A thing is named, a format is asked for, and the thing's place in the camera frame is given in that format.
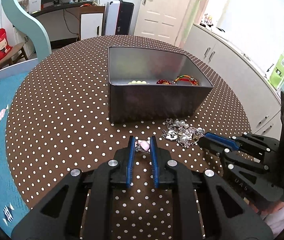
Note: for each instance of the grey metal tin box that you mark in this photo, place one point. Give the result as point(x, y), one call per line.
point(151, 84)

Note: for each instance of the black and white suitcase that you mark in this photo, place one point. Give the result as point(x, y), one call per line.
point(118, 16)

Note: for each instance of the teal curved bunk frame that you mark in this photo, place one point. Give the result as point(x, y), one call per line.
point(30, 26)

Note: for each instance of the white panel door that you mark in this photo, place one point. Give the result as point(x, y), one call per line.
point(161, 19)

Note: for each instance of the brown polka dot tablecloth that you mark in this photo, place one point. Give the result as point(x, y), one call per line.
point(58, 120)

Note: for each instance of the person's right hand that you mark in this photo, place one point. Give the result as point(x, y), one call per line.
point(263, 206)

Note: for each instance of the small white cabinet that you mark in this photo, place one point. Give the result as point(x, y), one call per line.
point(91, 21)

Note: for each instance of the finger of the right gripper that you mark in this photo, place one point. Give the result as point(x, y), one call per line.
point(228, 157)
point(248, 143)

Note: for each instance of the wooden stool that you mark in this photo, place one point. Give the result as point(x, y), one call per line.
point(16, 53)

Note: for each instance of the dark wooden desk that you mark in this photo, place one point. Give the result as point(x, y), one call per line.
point(62, 7)

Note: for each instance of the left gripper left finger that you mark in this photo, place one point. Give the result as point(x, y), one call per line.
point(79, 206)

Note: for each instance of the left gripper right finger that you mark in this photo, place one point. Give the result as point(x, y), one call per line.
point(204, 205)

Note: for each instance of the green paper box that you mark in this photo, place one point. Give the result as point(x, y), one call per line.
point(277, 75)

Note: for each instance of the long white cabinet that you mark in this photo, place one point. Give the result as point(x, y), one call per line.
point(261, 103)

